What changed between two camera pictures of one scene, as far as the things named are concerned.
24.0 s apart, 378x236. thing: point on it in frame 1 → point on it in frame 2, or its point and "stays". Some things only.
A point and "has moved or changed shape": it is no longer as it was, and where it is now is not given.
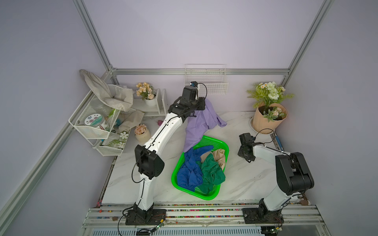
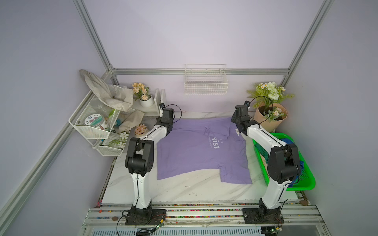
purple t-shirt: x=199 y=121 has moved or changed shape
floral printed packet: x=116 y=140 stays
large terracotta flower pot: x=268 y=117 stays
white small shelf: x=139 y=104 stays
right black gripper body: x=241 y=153 → x=235 y=120
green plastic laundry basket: x=217 y=144 → x=306 y=181
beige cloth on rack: x=132 y=121 stays
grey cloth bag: x=120 y=97 stays
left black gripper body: x=199 y=104 → x=159 y=119
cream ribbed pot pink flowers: x=141 y=133 stays
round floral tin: x=96 y=120 stays
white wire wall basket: x=211 y=78 stays
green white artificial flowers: x=268 y=94 stays
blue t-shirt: x=189 y=175 → x=288 y=141
